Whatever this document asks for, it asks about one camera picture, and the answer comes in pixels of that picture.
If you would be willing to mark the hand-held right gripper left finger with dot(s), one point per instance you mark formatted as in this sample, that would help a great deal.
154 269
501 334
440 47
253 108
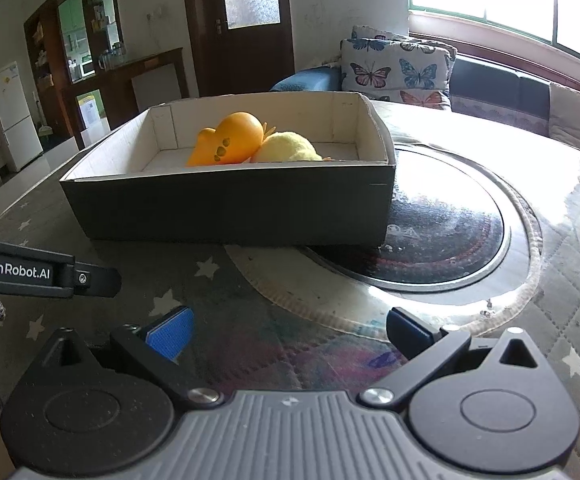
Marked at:
170 335

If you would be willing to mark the grey quilted star tablecloth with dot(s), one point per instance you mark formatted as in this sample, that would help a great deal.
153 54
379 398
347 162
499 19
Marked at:
570 260

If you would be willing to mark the flat butterfly print pillow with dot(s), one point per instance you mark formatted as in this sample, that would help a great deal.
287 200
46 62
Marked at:
400 35

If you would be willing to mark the white refrigerator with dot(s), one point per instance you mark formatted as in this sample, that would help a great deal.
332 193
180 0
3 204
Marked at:
15 115

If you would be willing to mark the dark wooden display cabinet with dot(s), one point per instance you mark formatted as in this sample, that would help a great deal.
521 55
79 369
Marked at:
50 35

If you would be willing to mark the blue sofa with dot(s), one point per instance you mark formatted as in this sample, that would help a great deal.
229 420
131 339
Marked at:
500 90

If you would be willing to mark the large butterfly print pillow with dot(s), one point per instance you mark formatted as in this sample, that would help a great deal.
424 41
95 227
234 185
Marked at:
395 72

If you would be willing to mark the orange rubber duck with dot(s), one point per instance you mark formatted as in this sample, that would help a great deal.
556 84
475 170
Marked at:
230 140

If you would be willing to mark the dark wooden door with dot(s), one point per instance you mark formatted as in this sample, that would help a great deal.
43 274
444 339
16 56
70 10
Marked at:
240 60

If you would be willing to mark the round black cooktop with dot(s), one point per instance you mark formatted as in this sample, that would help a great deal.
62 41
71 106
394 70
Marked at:
445 230

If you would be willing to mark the white microwave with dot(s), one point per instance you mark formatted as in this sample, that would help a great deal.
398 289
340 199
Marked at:
88 69

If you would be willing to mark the grey cardboard box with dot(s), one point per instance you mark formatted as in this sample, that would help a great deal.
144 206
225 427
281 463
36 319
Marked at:
230 210

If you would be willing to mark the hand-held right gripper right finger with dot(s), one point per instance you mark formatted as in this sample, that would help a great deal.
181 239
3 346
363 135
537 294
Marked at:
410 332

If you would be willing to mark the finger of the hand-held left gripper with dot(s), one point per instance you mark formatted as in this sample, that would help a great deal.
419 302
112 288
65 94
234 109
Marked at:
100 281

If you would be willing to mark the yellow plush chick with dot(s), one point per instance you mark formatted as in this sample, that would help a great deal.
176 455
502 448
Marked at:
285 147

